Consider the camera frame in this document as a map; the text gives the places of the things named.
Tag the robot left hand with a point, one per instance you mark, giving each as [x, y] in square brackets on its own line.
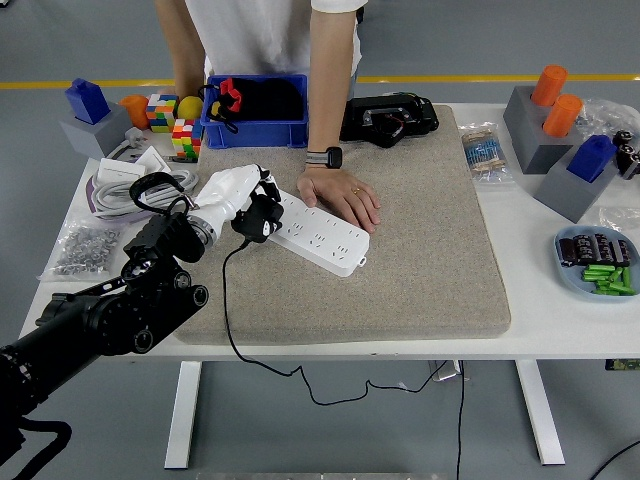
[225, 190]

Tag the person's left hand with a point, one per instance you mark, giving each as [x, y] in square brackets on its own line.
[340, 192]

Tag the black plug adapter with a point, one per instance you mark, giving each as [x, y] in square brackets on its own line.
[252, 222]

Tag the white power strip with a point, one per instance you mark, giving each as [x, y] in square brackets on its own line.
[325, 235]

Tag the person's right forearm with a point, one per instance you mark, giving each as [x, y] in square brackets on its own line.
[177, 40]

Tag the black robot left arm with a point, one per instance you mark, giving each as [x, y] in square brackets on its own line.
[100, 315]

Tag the green circuit board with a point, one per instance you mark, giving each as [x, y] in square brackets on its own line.
[622, 365]

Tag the blue plastic bin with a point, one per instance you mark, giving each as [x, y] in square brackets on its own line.
[260, 135]

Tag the multicolour puzzle cube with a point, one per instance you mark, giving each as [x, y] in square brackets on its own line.
[162, 115]
[184, 135]

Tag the yellow ball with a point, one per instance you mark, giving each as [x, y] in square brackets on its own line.
[190, 106]

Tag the black machine housing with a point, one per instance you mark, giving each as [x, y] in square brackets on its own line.
[400, 120]

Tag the red and black small pouch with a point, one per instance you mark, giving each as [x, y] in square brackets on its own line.
[230, 92]

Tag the grey-brown mat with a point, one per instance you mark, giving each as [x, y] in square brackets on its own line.
[400, 275]

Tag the black cloth pouch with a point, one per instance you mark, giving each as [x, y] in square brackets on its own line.
[275, 100]

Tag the orange plastic cone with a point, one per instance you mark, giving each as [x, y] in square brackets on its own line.
[135, 110]

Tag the grey single-slot stand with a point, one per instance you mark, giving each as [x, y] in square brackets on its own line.
[112, 127]
[565, 195]

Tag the purple flat piece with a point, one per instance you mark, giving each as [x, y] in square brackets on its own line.
[91, 197]

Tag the clear bag of resistors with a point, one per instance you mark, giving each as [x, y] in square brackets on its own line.
[485, 155]

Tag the clear bag of screws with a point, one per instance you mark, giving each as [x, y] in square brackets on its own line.
[80, 250]

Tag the person's torso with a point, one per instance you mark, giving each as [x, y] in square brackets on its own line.
[250, 35]

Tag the blue house-shaped block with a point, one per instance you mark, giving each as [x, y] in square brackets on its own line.
[87, 102]
[592, 157]

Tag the grey two-slot stand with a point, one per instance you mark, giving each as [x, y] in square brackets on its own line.
[545, 155]

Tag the white table leg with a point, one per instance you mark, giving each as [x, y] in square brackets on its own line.
[540, 415]
[182, 415]

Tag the black capacitor with print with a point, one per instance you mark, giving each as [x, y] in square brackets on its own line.
[610, 251]
[623, 253]
[599, 247]
[566, 251]
[582, 248]

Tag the orange cylinder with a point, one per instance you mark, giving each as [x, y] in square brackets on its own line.
[549, 85]
[562, 116]

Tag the light blue plate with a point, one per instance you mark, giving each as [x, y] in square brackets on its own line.
[570, 280]

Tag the green battery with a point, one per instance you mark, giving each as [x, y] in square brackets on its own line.
[615, 291]
[595, 275]
[600, 269]
[627, 277]
[616, 276]

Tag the large clear plastic bag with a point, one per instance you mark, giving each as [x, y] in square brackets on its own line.
[607, 115]

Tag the small clear plastic bag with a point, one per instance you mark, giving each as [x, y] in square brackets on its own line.
[620, 217]

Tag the black loose capacitor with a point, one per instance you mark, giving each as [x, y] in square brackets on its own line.
[624, 138]
[631, 162]

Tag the white wall plug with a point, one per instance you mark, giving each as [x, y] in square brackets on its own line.
[134, 137]

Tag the metal bracket under table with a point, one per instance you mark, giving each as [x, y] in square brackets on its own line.
[445, 372]

